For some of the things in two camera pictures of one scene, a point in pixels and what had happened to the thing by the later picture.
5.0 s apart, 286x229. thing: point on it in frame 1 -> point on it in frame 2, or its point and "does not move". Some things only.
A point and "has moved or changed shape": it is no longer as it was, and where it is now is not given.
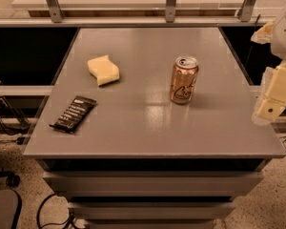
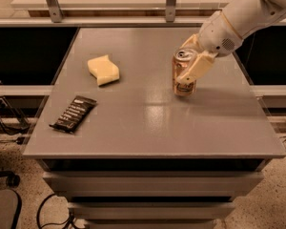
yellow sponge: (104, 70) does not move
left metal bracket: (52, 2) does not move
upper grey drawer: (153, 183) does not move
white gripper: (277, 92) -> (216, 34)
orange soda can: (183, 80) has moved or changed shape
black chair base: (12, 180) does not move
